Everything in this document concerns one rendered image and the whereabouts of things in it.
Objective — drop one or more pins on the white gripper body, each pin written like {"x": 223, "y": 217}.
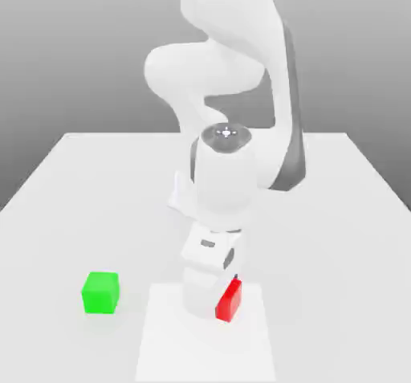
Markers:
{"x": 199, "y": 290}

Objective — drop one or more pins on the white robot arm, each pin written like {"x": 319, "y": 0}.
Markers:
{"x": 224, "y": 68}

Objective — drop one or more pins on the small red cube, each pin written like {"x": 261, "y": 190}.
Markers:
{"x": 228, "y": 301}

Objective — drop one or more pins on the small green cube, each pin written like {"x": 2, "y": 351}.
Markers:
{"x": 99, "y": 293}

